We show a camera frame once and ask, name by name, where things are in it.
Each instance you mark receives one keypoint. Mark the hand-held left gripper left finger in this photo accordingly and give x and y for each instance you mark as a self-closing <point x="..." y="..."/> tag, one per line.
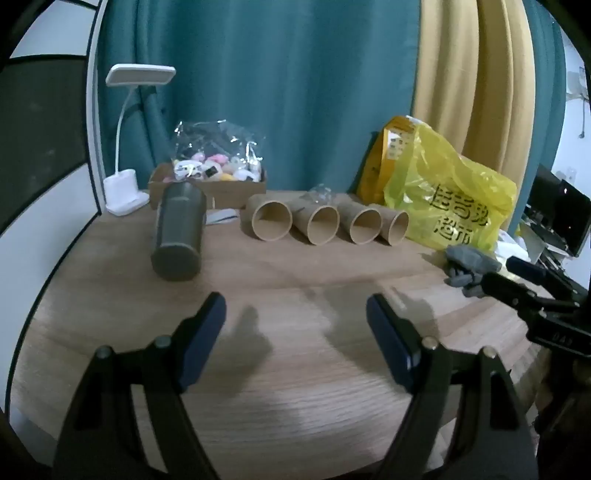
<point x="203" y="344"/>

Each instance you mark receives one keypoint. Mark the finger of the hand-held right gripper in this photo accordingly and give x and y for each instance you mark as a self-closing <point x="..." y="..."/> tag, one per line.
<point x="531" y="272"/>
<point x="505" y="287"/>

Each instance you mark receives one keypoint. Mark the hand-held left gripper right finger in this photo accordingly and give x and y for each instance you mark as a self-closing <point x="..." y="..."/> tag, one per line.
<point x="388" y="344"/>

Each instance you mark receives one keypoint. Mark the dark grey cup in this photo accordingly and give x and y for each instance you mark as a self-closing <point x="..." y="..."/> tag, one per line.
<point x="179" y="230"/>

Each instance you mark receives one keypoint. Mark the white papers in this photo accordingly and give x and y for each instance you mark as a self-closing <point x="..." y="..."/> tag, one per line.
<point x="519" y="249"/>

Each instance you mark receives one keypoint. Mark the grey cloth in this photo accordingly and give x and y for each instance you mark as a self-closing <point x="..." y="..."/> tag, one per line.
<point x="473" y="263"/>

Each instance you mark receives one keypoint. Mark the black monitor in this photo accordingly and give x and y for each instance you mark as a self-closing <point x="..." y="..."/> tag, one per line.
<point x="561" y="207"/>

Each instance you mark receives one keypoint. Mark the yellow plastic bag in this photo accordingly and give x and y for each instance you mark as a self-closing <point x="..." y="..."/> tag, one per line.
<point x="452" y="203"/>

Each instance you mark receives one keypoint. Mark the cardboard tube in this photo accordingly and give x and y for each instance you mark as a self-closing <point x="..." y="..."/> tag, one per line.
<point x="318" y="221"/>
<point x="270" y="217"/>
<point x="392" y="224"/>
<point x="362" y="220"/>

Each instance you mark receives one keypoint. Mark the grey paper slip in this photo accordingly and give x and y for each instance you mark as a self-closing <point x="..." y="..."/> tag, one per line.
<point x="220" y="216"/>

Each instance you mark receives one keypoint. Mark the shallow cardboard box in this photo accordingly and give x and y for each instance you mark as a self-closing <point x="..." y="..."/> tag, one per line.
<point x="231" y="191"/>

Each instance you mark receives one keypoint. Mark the teal curtain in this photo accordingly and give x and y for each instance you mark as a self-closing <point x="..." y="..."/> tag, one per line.
<point x="258" y="92"/>
<point x="547" y="110"/>

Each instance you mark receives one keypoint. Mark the clear plastic wrapper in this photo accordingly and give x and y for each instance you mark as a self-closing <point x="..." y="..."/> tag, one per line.
<point x="319" y="193"/>

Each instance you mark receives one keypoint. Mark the white desk lamp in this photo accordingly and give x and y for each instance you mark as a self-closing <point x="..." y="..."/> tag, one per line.
<point x="123" y="184"/>

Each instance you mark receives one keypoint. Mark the orange paper bag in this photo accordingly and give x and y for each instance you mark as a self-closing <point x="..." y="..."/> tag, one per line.
<point x="383" y="157"/>

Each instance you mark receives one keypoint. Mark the clear bag of small toys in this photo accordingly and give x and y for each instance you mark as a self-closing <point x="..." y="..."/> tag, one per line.
<point x="217" y="157"/>

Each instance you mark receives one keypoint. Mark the yellow curtain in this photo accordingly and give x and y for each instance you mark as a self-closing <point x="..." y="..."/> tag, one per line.
<point x="475" y="78"/>

